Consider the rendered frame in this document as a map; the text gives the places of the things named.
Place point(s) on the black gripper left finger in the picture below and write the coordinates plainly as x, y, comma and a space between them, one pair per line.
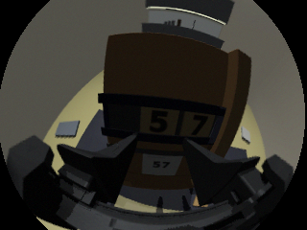
109, 166

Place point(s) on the grey flat rectangular slab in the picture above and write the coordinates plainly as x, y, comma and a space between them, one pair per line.
68, 128

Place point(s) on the tan letter tile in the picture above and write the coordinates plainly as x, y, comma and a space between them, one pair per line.
195, 203
196, 124
159, 120

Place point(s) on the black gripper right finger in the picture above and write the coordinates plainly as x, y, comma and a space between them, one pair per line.
210, 172

